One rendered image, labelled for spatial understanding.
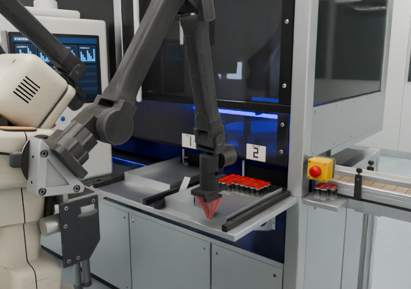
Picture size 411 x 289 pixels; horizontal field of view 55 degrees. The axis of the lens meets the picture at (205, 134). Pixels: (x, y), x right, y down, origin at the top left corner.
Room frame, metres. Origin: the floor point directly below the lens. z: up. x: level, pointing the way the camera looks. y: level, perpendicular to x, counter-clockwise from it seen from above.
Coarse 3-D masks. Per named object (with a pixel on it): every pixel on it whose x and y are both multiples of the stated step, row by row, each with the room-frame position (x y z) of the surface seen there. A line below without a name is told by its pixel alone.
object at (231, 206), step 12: (180, 192) 1.32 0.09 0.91; (276, 192) 1.33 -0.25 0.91; (168, 204) 1.26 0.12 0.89; (180, 204) 1.22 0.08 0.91; (192, 204) 1.29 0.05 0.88; (228, 204) 1.29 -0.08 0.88; (240, 204) 1.29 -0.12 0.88; (252, 204) 1.21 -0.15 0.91; (204, 216) 1.16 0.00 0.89; (216, 216) 1.13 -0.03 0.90; (228, 216) 1.11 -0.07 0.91
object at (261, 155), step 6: (246, 144) 1.50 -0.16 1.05; (252, 144) 1.48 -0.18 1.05; (246, 150) 1.49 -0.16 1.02; (252, 150) 1.48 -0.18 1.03; (258, 150) 1.46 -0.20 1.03; (264, 150) 1.44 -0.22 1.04; (246, 156) 1.49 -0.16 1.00; (252, 156) 1.48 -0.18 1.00; (258, 156) 1.46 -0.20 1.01; (264, 156) 1.44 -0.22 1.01
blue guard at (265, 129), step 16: (144, 112) 1.86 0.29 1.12; (160, 112) 1.79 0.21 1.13; (176, 112) 1.73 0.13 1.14; (192, 112) 1.67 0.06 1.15; (224, 112) 1.56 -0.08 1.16; (240, 112) 1.52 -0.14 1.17; (256, 112) 1.47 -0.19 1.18; (144, 128) 1.86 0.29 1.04; (160, 128) 1.80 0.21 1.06; (176, 128) 1.73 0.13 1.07; (192, 128) 1.67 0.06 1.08; (224, 128) 1.56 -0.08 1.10; (240, 128) 1.52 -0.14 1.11; (256, 128) 1.47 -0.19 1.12; (272, 128) 1.43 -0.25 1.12; (288, 128) 1.39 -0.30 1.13; (240, 144) 1.52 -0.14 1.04; (256, 144) 1.47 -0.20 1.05; (272, 144) 1.43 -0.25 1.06; (288, 144) 1.39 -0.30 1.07; (272, 160) 1.43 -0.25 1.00
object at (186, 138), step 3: (183, 135) 1.70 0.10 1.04; (186, 135) 1.69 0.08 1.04; (189, 135) 1.68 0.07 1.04; (192, 135) 1.67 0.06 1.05; (183, 138) 1.70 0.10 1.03; (186, 138) 1.69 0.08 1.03; (189, 138) 1.68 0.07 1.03; (192, 138) 1.67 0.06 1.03; (183, 141) 1.70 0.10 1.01; (186, 141) 1.69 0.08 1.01; (189, 141) 1.68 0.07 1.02; (192, 141) 1.67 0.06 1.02; (183, 144) 1.70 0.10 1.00; (186, 144) 1.69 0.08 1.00; (189, 144) 1.68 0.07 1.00; (192, 144) 1.67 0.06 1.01; (195, 144) 1.66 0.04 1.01; (189, 147) 1.68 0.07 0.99; (192, 147) 1.67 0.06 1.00; (195, 147) 1.66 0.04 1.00
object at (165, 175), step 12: (180, 156) 1.82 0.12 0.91; (144, 168) 1.64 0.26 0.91; (156, 168) 1.70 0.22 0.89; (168, 168) 1.73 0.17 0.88; (180, 168) 1.73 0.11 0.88; (192, 168) 1.73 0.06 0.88; (132, 180) 1.53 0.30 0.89; (144, 180) 1.49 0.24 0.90; (156, 180) 1.56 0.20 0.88; (168, 180) 1.56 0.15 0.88; (180, 180) 1.56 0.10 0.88; (192, 180) 1.50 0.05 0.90
